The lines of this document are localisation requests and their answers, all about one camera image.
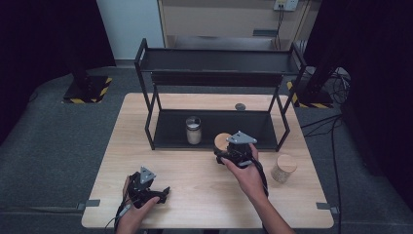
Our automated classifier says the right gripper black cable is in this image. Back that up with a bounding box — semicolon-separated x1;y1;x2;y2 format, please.
251;157;271;199

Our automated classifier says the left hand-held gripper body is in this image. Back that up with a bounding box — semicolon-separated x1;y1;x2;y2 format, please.
123;166;162;210

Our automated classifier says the tangle of cables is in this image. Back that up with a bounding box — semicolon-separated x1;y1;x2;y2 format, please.
328;67;353;105

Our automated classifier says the black floor cable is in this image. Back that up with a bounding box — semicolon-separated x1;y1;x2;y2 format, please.
300;113;344;234

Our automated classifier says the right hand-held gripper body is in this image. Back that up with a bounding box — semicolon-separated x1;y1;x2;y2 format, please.
214;130;258;169

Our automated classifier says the black outlet cable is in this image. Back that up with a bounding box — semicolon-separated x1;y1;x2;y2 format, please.
274;7;286;51

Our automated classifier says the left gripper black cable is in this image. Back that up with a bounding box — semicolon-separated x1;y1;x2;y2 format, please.
104;181;134;233

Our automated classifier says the black stand with striped base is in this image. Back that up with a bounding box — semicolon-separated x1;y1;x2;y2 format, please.
61;28;113;105
285;38;335;110

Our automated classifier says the wooden-lid jar with pale grains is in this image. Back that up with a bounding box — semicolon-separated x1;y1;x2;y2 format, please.
271;153;298;183

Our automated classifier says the black metal shelf rack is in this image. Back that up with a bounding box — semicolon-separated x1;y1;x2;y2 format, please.
133;37;308;153

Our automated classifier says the person's right hand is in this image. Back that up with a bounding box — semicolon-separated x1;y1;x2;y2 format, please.
220;142;270;204

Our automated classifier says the dark curtain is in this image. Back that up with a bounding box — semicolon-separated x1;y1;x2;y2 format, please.
304;0;413;211
0;0;117;144

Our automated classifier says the wooden-lid jar with brown sticks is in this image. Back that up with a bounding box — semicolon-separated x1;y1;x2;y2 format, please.
213;132;233;165

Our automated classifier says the beige cabinet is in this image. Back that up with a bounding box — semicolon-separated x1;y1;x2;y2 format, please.
157;0;323;52

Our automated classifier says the grey table edge clamp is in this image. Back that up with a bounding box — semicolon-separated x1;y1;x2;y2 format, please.
76;199;101;211
316;202;341;215

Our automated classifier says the white wall outlet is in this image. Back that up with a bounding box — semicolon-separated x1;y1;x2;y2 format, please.
273;0;299;12

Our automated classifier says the person's left hand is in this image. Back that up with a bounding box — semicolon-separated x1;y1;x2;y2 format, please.
115;175;162;232

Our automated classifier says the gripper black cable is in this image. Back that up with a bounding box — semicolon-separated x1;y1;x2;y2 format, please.
251;157;271;199
104;181;134;233

